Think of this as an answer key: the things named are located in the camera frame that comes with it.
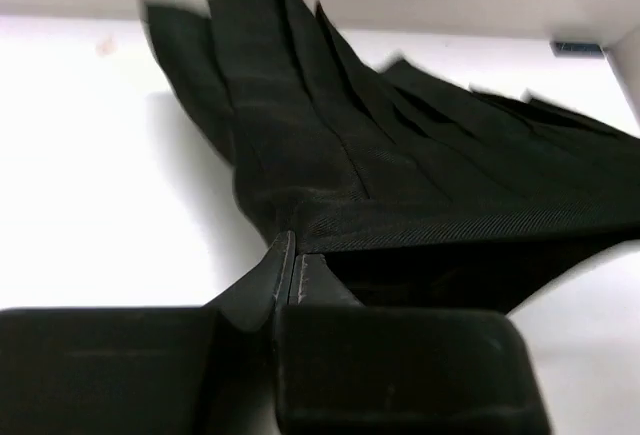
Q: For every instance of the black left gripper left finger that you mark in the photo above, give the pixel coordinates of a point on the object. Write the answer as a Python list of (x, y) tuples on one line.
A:
[(135, 370)]

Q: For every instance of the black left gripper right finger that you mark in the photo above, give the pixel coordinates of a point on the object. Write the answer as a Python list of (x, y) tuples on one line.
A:
[(345, 368)]

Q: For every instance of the black pleated skirt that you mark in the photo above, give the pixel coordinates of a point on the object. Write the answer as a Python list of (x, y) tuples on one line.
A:
[(416, 191)]

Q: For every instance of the right blue table label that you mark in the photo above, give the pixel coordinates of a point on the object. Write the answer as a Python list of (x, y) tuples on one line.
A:
[(577, 49)]

